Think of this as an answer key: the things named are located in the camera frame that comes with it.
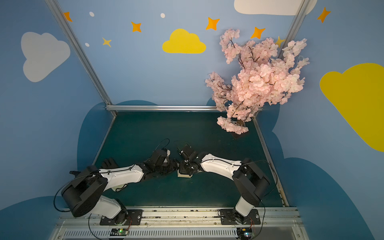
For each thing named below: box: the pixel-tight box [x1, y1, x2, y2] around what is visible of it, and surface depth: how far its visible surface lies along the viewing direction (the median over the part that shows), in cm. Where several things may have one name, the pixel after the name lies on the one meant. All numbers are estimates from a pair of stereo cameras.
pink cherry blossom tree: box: [205, 29, 310, 135], surface depth 74 cm
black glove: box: [101, 157, 119, 169], surface depth 95 cm
